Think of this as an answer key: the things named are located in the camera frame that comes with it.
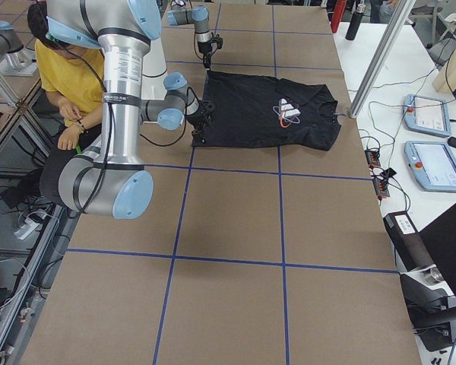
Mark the black cylinder bottle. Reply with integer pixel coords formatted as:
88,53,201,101
345,2,366,41

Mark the black monitor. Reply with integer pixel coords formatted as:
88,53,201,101
420,203,456,295

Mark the red cylinder bottle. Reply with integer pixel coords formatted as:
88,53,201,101
331,0,347,33

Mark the orange black connector strip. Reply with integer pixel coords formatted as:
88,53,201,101
364,149,390,201

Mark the near blue teach pendant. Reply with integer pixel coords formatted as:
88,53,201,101
404,141,456,192

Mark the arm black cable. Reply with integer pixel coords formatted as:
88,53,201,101
139,86,201,148

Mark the blue teach pendant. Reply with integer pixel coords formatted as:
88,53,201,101
403,94,451,138
404,141,456,192

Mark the black brown box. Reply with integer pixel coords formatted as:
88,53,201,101
383,211,435,272

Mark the person in yellow shirt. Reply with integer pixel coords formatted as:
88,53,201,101
27,2,104,207

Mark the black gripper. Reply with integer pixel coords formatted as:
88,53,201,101
197,36,223,69
185,100,215,146

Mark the far blue teach pendant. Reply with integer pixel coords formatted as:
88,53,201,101
403,94,451,138

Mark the white power strip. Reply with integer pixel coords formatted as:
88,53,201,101
14,217,42,240

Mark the black graphic t-shirt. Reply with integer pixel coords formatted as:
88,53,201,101
192,71,340,151

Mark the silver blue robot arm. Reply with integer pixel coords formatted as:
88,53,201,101
47,1,215,219
166,1,223,70

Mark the aluminium frame post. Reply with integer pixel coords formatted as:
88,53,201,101
348,0,416,119

